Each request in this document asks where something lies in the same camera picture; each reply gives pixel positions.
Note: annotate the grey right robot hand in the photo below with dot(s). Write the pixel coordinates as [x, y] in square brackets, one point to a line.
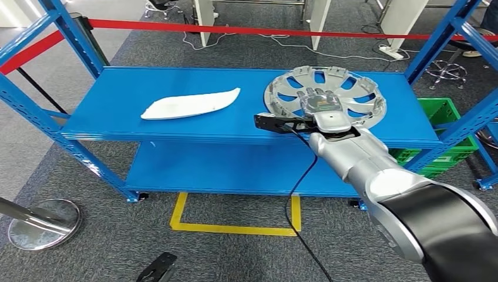
[321, 102]

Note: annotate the silver wheel hubcap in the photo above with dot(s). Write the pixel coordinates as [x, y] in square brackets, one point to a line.
[334, 79]

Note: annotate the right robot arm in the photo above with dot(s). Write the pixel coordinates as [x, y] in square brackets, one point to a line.
[389, 167]

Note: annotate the white curved car part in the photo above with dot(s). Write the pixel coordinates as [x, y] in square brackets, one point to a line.
[190, 105]

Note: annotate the white power strip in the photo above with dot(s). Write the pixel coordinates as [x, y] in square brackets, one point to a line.
[391, 51]

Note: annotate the red barrier belt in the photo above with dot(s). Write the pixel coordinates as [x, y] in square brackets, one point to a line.
[253, 30]
[31, 52]

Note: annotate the wide white table leg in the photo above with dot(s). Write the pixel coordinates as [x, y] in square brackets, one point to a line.
[402, 19]

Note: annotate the green plastic crate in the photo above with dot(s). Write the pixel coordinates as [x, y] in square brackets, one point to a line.
[439, 113]

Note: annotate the chrome chair base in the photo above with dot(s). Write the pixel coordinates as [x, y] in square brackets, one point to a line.
[163, 7]
[447, 72]

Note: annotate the person's shoe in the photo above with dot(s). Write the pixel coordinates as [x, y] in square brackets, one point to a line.
[472, 53]

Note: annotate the chrome round stanchion base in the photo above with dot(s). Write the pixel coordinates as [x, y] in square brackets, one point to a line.
[488, 138]

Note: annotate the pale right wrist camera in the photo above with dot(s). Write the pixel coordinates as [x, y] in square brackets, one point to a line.
[264, 114]

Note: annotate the thick black belt post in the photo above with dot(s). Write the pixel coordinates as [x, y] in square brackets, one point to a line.
[97, 43]

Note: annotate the chrome stanchion post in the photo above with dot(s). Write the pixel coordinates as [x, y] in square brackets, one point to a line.
[42, 225]

